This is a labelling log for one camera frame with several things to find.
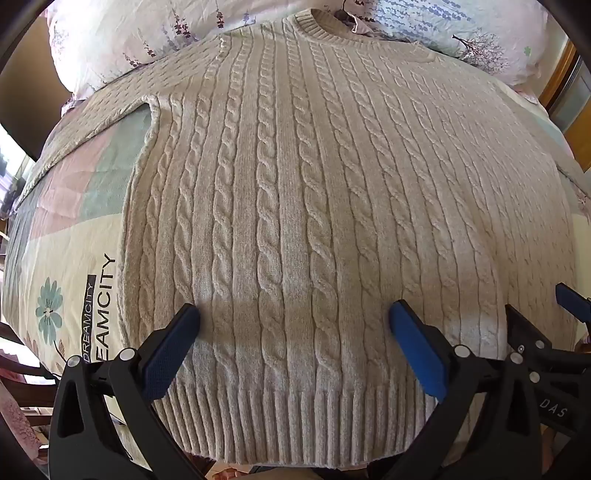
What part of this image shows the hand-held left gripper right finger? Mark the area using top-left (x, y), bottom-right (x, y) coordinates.
top-left (369, 299), bottom-right (543, 480)

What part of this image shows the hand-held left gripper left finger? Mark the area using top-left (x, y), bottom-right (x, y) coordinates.
top-left (48, 302), bottom-right (204, 480)

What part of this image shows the beige cable knit sweater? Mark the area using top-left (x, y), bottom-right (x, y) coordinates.
top-left (14, 8), bottom-right (583, 472)

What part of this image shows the pastel patchwork printed bedsheet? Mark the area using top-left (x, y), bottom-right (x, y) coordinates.
top-left (0, 85), bottom-right (591, 468)

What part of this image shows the dark wooden chair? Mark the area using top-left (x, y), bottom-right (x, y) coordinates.
top-left (0, 322), bottom-right (62, 432)

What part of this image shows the white floral pillow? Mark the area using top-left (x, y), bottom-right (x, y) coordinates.
top-left (45, 0), bottom-right (335, 100)
top-left (369, 0), bottom-right (570, 100)

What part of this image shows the wooden wardrobe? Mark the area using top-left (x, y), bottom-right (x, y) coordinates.
top-left (539, 41), bottom-right (591, 139)

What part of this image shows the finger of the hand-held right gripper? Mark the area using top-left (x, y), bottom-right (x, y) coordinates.
top-left (505, 304), bottom-right (556, 359)
top-left (555, 282), bottom-right (591, 325)

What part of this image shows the dark wooden headboard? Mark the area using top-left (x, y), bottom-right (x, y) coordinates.
top-left (0, 28), bottom-right (75, 162)

